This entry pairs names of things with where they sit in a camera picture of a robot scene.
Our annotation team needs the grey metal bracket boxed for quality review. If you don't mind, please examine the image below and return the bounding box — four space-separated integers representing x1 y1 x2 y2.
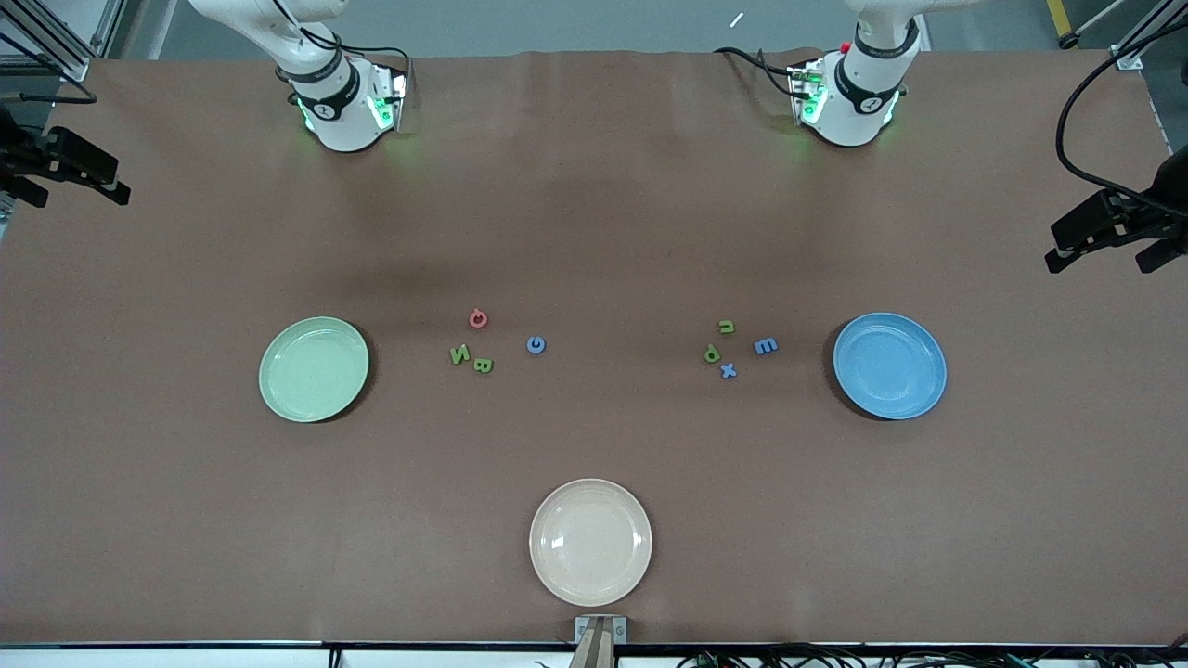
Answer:
574 615 629 646

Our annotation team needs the black base cable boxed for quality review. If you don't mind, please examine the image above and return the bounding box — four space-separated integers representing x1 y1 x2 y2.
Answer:
316 42 414 103
713 46 808 98

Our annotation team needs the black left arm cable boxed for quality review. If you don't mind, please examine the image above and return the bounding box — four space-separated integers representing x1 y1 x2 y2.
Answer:
1056 45 1188 219

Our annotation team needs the black stand foot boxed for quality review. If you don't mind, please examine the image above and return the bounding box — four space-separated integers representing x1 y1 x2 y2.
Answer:
1060 0 1138 50

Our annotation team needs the black right base cable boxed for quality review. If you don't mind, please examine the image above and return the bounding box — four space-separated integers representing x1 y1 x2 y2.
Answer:
316 42 414 103

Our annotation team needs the light green plate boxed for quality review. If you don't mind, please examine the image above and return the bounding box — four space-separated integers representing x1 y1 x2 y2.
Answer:
258 316 370 424

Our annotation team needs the brown table cover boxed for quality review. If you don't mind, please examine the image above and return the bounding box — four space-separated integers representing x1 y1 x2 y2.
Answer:
0 48 1188 648

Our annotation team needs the aluminium profile post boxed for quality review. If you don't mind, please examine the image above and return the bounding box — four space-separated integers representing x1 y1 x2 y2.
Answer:
568 620 619 668

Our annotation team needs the blue plate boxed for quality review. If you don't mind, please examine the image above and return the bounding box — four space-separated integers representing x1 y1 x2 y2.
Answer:
833 312 949 421

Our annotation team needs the cream plate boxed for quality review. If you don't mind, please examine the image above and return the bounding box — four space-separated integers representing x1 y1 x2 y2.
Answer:
529 478 653 608

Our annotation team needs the black left base cable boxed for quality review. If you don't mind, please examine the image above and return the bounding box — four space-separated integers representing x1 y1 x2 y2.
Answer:
713 46 808 98

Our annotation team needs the aluminium frame profile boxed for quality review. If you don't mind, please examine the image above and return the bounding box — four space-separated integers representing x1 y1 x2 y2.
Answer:
1114 0 1188 71
0 0 126 83

